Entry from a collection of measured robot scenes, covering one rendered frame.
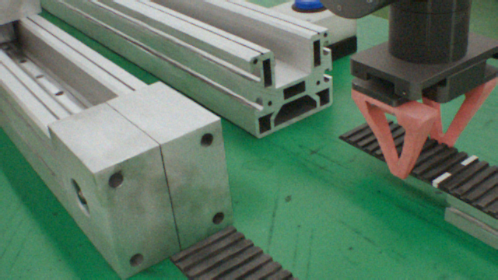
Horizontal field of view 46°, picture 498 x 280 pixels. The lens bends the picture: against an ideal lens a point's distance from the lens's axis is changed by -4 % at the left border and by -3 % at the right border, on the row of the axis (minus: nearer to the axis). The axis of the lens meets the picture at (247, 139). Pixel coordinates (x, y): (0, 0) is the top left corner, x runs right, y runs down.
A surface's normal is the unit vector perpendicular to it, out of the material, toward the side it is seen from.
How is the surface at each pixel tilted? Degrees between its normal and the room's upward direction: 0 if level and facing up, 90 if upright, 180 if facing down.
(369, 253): 0
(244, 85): 90
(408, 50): 90
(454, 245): 0
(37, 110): 0
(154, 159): 90
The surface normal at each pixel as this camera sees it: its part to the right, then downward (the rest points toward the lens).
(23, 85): -0.09, -0.86
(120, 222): 0.59, 0.36
